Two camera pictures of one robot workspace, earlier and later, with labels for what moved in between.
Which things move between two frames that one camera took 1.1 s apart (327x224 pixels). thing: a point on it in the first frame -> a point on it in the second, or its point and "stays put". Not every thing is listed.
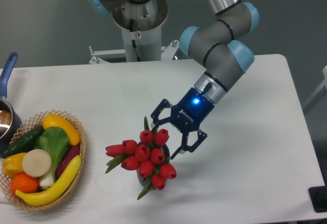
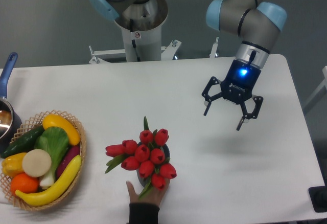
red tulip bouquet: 147,158 stays put
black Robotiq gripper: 187,114 -> 237,86
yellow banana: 59,187 stays put
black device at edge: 318,197 stays put
